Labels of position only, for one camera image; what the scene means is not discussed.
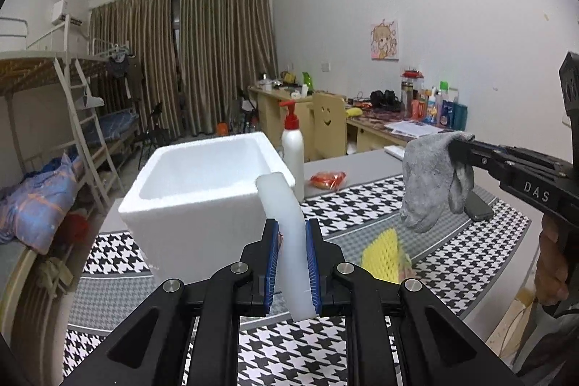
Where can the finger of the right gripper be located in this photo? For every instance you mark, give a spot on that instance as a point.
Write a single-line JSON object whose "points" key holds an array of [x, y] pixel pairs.
{"points": [[491, 158]]}

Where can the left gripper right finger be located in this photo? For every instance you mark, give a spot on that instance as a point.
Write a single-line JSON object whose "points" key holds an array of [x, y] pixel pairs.
{"points": [[397, 333]]}

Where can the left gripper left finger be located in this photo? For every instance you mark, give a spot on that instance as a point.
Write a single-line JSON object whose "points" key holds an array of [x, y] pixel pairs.
{"points": [[188, 333]]}

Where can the grey sock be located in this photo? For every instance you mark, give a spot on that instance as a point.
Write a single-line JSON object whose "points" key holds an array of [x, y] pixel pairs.
{"points": [[433, 181]]}

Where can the yellow foam net sleeve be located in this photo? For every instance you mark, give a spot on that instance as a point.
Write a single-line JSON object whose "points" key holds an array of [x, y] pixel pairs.
{"points": [[382, 257]]}

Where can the white foam tube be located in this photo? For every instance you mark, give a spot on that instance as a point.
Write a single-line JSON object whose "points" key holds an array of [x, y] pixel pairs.
{"points": [[292, 273]]}

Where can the right hand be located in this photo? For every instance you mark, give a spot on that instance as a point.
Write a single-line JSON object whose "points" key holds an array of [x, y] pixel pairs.
{"points": [[551, 273]]}

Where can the black smartphone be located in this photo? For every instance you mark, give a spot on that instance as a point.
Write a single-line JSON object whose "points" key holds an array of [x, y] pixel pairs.
{"points": [[477, 209]]}

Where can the blue box on desk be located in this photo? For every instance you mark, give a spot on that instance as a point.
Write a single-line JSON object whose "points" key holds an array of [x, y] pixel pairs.
{"points": [[453, 116]]}

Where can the houndstooth table mat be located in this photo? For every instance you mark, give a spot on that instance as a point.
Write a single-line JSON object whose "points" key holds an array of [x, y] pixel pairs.
{"points": [[190, 333]]}

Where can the papers on desk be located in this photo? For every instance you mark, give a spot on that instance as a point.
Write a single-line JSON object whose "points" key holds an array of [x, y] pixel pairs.
{"points": [[412, 129]]}

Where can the white remote control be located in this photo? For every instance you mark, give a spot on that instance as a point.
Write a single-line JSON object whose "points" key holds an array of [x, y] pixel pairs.
{"points": [[395, 151]]}

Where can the black headphones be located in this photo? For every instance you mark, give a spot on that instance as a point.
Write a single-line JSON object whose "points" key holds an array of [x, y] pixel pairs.
{"points": [[385, 100]]}

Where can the wooden desk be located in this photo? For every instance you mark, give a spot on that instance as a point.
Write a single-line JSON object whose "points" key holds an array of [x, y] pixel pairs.
{"points": [[364, 133]]}

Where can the red bag under bed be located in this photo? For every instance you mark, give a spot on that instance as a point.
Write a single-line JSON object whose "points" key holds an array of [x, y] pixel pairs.
{"points": [[72, 230]]}

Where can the white foam box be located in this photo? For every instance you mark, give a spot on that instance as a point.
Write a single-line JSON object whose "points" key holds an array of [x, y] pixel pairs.
{"points": [[194, 206]]}

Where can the anime girl poster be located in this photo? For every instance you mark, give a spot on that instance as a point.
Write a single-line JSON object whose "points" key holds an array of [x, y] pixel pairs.
{"points": [[384, 41]]}

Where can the red snack packet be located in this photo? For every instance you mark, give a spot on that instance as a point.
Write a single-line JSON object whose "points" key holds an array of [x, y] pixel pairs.
{"points": [[327, 180]]}

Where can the wooden smiley chair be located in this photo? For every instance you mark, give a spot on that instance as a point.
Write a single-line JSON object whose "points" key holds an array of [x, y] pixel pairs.
{"points": [[329, 126]]}

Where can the blue plaid quilt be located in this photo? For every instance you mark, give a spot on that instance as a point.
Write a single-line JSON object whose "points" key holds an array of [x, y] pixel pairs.
{"points": [[33, 210]]}

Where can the white pump bottle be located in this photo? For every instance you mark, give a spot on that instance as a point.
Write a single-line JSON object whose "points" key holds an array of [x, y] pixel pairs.
{"points": [[293, 148]]}

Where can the green spray bottle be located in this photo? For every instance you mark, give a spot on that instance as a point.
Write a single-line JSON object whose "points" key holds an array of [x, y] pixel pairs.
{"points": [[307, 81]]}

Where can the black folding chair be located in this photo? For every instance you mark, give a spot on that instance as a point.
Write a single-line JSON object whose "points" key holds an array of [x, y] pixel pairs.
{"points": [[153, 137]]}

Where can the orange container on floor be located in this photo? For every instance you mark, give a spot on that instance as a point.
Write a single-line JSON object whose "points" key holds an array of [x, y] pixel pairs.
{"points": [[222, 129]]}

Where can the metal bunk bed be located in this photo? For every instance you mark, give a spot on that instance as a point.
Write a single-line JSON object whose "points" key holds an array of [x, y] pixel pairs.
{"points": [[77, 127]]}

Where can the brown curtains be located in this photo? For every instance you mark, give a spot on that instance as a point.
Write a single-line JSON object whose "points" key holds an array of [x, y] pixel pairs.
{"points": [[196, 54]]}

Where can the white air conditioner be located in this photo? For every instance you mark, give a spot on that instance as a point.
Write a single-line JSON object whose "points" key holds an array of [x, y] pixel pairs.
{"points": [[60, 12]]}

